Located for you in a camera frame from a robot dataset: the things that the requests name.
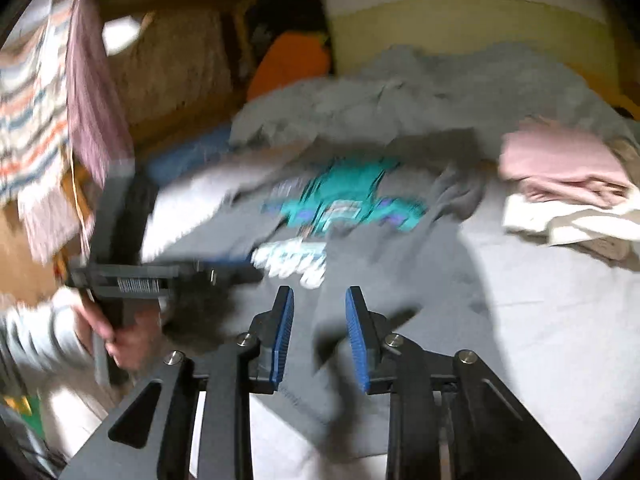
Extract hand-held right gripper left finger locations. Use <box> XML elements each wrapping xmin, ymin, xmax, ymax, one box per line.
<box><xmin>59</xmin><ymin>285</ymin><xmax>296</xmax><ymax>480</ymax></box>

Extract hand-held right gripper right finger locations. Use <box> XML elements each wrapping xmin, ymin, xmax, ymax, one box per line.
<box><xmin>344</xmin><ymin>285</ymin><xmax>583</xmax><ymax>480</ymax></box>

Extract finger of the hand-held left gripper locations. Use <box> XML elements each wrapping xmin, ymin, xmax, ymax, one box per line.
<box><xmin>192</xmin><ymin>257</ymin><xmax>265</xmax><ymax>287</ymax></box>

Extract grey printed t-shirt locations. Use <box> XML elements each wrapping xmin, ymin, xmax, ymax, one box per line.
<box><xmin>160</xmin><ymin>127</ymin><xmax>493</xmax><ymax>461</ymax></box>

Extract person's left forearm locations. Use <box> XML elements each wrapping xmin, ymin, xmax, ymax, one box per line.
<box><xmin>0</xmin><ymin>290</ymin><xmax>101</xmax><ymax>376</ymax></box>

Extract white folded clothes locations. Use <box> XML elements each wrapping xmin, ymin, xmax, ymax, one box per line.
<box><xmin>502</xmin><ymin>192</ymin><xmax>640</xmax><ymax>261</ymax></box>

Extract pink folded clothes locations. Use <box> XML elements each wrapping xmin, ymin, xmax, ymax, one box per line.
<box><xmin>499</xmin><ymin>117</ymin><xmax>633</xmax><ymax>208</ymax></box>

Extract person's left hand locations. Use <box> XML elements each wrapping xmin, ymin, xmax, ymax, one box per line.
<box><xmin>75</xmin><ymin>300</ymin><xmax>167</xmax><ymax>374</ymax></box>

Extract purple striped cloth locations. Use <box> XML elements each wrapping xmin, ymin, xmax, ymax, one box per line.
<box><xmin>20</xmin><ymin>0</ymin><xmax>133</xmax><ymax>266</ymax></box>

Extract orange and blue striped cloth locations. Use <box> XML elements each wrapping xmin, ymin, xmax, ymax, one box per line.
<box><xmin>0</xmin><ymin>0</ymin><xmax>76</xmax><ymax>206</ymax></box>

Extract patterned beige curtain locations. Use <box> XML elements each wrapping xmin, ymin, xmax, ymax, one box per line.
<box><xmin>107</xmin><ymin>7</ymin><xmax>238</xmax><ymax>146</ymax></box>

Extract light grey bed sheet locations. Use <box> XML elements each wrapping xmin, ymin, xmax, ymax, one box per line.
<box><xmin>140</xmin><ymin>160</ymin><xmax>640</xmax><ymax>480</ymax></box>

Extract orange carrot plush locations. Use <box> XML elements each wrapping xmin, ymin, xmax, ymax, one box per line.
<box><xmin>247</xmin><ymin>30</ymin><xmax>333</xmax><ymax>103</ymax></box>

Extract grey-blue duvet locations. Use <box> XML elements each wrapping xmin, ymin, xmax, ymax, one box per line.
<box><xmin>230</xmin><ymin>42</ymin><xmax>640</xmax><ymax>161</ymax></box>

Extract white and green headboard cushion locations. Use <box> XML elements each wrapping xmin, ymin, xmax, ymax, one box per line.
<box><xmin>300</xmin><ymin>0</ymin><xmax>626</xmax><ymax>76</ymax></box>

